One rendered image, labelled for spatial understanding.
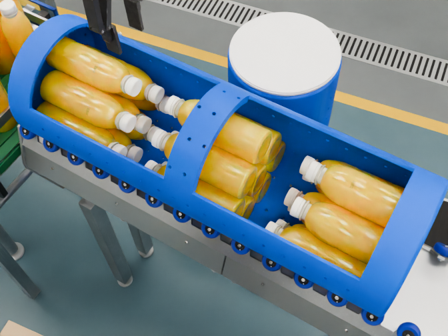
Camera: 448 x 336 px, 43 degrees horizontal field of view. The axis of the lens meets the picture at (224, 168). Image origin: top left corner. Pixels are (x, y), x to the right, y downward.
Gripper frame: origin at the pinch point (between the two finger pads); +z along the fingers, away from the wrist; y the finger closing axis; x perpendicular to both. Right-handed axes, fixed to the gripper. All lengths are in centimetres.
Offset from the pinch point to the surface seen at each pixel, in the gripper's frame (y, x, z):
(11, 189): -11, 65, 102
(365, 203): -3, -52, 14
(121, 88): -2.4, 2.5, 16.5
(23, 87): -13.1, 19.4, 15.1
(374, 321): -13, -63, 37
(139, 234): 1, 18, 112
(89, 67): -2.7, 9.6, 13.5
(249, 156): -4.2, -29.2, 15.4
